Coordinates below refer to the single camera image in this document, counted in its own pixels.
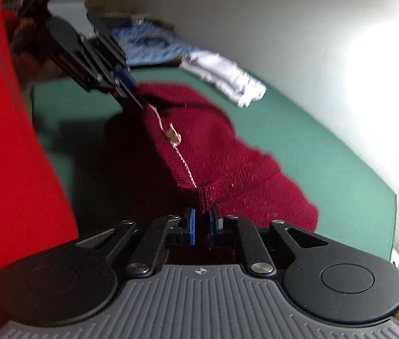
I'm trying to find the dark red knit sweater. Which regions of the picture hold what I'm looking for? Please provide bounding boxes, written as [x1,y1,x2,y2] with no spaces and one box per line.
[139,83,318,231]

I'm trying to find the person's left hand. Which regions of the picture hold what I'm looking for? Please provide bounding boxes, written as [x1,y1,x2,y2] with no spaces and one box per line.
[7,17,65,90]

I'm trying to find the blue white patterned cloth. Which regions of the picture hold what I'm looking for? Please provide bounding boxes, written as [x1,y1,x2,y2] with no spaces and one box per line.
[112,21,201,67]

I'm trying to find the green felt table mat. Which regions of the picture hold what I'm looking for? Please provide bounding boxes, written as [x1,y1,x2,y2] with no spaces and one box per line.
[33,68,396,259]

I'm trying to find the folded white garment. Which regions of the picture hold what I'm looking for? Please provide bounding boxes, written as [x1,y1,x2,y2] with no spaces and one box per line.
[180,51,267,108]

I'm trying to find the bright red garment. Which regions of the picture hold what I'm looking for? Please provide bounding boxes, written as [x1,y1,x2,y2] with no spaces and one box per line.
[0,0,80,329]

